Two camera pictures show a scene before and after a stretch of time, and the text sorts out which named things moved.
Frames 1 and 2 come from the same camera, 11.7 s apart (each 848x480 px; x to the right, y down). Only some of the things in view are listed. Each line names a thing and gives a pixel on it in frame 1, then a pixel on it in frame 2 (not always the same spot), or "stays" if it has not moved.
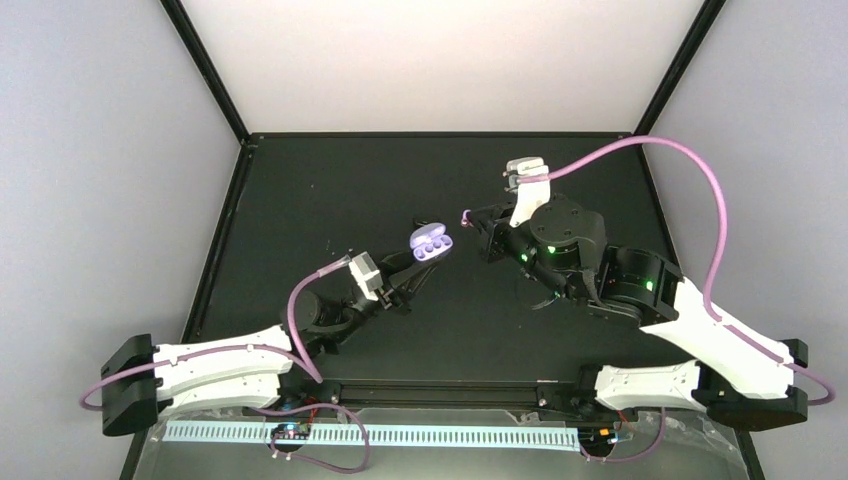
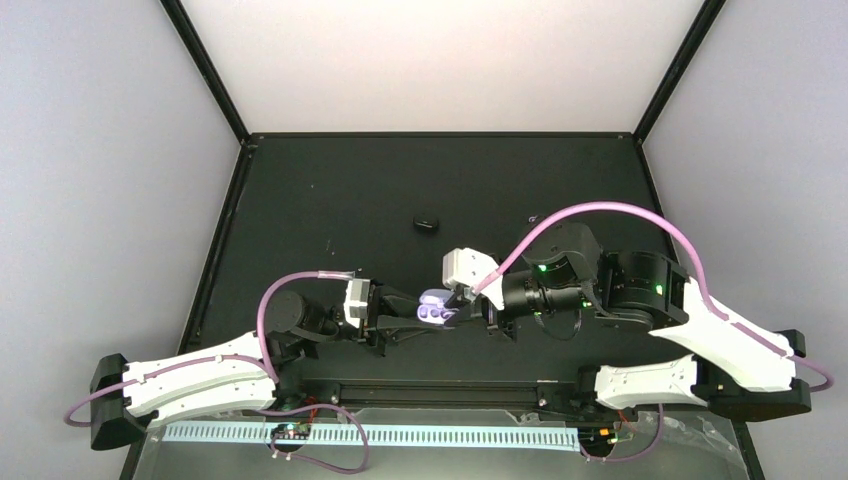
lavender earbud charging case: (430, 241) -> (432, 303)
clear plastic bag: (671, 445) stays
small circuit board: (292, 431) stays
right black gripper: (490, 218) -> (492, 319)
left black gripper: (393, 279) -> (400, 303)
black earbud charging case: (419, 223) stays
